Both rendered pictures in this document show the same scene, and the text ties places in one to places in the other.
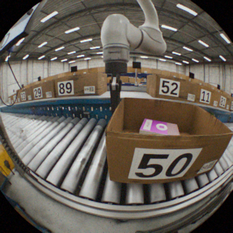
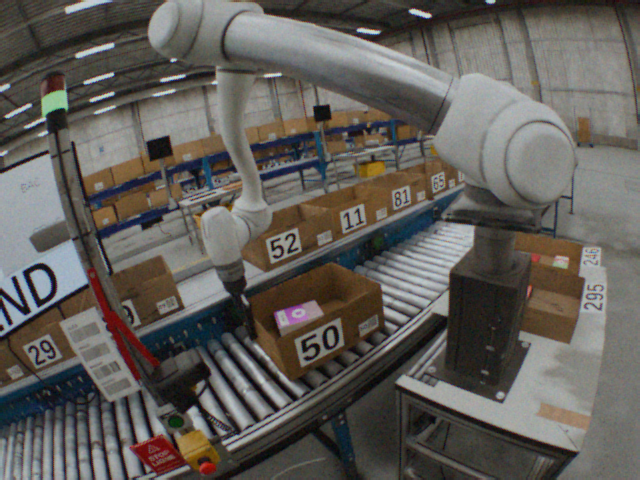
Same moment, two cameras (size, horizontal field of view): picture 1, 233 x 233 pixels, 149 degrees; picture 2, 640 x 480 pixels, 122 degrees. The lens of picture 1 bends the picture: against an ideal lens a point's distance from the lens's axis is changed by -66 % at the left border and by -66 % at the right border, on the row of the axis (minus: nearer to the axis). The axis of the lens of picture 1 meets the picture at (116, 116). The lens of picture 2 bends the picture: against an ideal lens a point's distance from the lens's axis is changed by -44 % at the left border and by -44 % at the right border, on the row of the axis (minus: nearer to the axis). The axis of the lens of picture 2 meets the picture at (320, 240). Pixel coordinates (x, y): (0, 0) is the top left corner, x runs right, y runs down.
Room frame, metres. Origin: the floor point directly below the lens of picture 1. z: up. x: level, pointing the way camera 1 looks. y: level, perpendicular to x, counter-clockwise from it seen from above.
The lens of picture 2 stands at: (-0.50, 0.32, 1.43)
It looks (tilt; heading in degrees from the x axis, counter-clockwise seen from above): 20 degrees down; 321
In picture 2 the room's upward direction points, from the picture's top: 11 degrees counter-clockwise
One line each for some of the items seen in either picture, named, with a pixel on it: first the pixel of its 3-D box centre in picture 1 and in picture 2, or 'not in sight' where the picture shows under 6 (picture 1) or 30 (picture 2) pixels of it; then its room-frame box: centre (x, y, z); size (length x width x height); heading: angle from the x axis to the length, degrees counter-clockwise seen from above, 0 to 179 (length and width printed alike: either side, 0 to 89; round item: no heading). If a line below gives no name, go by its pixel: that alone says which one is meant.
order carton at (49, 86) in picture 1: (50, 88); (57, 330); (0.84, 0.71, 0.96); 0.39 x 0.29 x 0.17; 83
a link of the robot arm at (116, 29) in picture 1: (119, 31); (222, 233); (0.33, -0.01, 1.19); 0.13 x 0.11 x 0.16; 114
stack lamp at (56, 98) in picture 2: not in sight; (53, 96); (0.07, 0.36, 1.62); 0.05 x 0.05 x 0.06
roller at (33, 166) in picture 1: (58, 139); (186, 400); (0.34, 0.31, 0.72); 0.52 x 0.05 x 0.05; 174
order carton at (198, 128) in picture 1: (172, 133); (312, 315); (0.24, -0.20, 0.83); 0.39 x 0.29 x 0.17; 80
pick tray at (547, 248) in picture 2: not in sight; (543, 259); (-0.38, -1.00, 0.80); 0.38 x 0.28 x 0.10; 177
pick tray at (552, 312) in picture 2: not in sight; (534, 297); (-0.39, -0.68, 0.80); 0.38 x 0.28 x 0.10; 177
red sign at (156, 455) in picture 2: not in sight; (169, 451); (0.05, 0.43, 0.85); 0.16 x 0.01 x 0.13; 84
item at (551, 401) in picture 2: not in sight; (537, 318); (-0.42, -0.66, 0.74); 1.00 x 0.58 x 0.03; 89
